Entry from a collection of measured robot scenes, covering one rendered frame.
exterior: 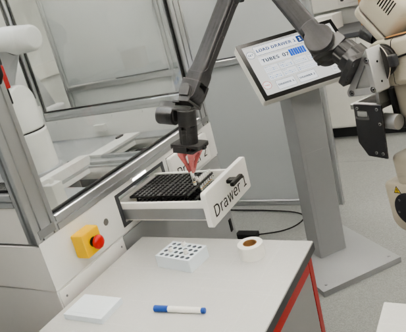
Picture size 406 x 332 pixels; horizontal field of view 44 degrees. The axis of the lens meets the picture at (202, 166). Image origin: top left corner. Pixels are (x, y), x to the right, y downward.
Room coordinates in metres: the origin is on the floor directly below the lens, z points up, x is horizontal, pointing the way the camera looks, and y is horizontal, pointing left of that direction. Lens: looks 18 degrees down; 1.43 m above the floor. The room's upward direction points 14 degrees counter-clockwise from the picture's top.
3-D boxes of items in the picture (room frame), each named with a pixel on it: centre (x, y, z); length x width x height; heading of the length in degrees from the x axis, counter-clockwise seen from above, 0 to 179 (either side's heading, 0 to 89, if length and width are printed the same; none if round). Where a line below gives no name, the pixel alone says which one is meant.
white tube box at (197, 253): (1.26, 0.12, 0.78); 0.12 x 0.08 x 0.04; 49
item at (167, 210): (1.54, 0.12, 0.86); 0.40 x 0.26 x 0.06; 58
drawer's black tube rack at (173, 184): (1.54, 0.11, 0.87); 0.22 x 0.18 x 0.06; 58
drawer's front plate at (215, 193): (1.43, -0.06, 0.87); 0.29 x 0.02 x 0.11; 148
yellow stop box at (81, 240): (1.31, 0.37, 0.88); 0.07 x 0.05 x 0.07; 148
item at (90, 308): (1.13, 0.36, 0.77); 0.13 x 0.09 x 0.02; 58
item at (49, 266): (1.89, 0.60, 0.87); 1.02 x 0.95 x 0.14; 148
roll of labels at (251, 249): (1.20, -0.07, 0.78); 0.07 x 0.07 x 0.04
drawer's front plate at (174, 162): (1.86, 0.04, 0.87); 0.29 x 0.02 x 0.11; 148
